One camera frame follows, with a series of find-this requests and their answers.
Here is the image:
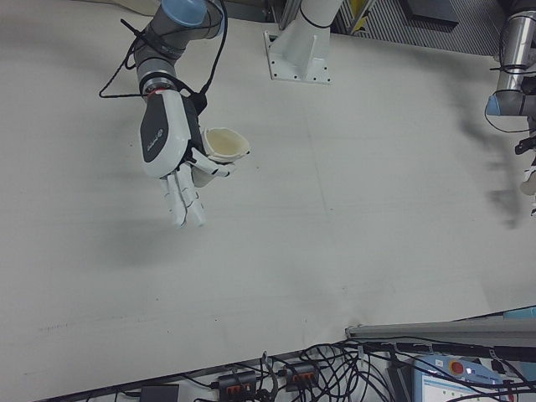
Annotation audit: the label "white paper cup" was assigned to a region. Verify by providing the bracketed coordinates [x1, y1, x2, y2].
[191, 127, 254, 188]

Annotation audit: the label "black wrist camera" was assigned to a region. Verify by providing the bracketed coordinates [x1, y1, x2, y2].
[514, 137, 536, 157]
[183, 90, 210, 118]

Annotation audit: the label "dark grey box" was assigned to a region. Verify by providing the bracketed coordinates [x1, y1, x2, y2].
[404, 0, 460, 30]

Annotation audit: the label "light blue teach pendant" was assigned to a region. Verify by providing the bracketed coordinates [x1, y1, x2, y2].
[412, 353, 510, 402]

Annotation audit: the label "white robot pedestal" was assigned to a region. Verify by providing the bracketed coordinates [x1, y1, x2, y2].
[262, 0, 334, 86]

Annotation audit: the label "aluminium profile rail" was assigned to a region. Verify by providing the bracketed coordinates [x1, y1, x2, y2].
[345, 312, 536, 351]

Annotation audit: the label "black power adapter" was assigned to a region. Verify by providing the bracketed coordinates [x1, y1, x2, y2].
[140, 384, 181, 402]

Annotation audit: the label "black braided cable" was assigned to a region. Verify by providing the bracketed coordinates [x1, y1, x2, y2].
[98, 16, 168, 101]
[488, 61, 536, 79]

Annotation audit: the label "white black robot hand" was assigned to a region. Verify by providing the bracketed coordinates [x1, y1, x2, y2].
[139, 89, 235, 229]
[523, 154, 536, 218]

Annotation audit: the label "grey ribbed mat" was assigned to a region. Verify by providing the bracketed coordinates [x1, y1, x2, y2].
[330, 0, 503, 58]

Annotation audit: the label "long black bar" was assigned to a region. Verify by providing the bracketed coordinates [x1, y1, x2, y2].
[395, 341, 536, 364]

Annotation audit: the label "black hub orange ports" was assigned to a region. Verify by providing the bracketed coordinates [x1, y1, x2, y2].
[283, 363, 318, 385]
[216, 370, 257, 397]

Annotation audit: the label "thin black camera cable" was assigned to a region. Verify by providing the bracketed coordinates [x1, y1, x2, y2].
[202, 0, 229, 92]
[487, 109, 536, 136]

